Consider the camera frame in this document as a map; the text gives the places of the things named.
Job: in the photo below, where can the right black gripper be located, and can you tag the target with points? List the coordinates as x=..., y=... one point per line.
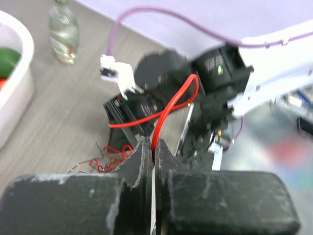
x=158, y=77

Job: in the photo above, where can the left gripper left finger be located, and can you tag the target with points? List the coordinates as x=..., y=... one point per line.
x=117, y=203

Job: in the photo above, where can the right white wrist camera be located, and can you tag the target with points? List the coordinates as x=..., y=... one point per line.
x=119, y=73

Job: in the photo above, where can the green lime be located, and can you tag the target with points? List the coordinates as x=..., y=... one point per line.
x=8, y=60

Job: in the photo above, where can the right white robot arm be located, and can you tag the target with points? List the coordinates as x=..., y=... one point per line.
x=232, y=81

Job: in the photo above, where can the white plastic fruit basket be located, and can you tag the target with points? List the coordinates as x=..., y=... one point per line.
x=19, y=89

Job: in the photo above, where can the clear glass bottle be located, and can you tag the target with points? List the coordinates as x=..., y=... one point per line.
x=64, y=32

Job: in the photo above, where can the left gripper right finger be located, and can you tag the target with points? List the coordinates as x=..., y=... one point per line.
x=195, y=202

